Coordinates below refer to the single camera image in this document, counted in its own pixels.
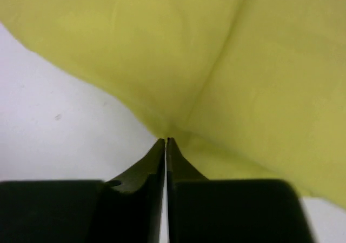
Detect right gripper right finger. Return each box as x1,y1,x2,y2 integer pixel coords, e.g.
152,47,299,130
166,138,314,243

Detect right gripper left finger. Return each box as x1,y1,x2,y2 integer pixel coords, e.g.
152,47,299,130
1,139,165,242

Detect yellow trousers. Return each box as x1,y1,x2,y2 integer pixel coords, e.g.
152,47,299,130
1,0,345,207

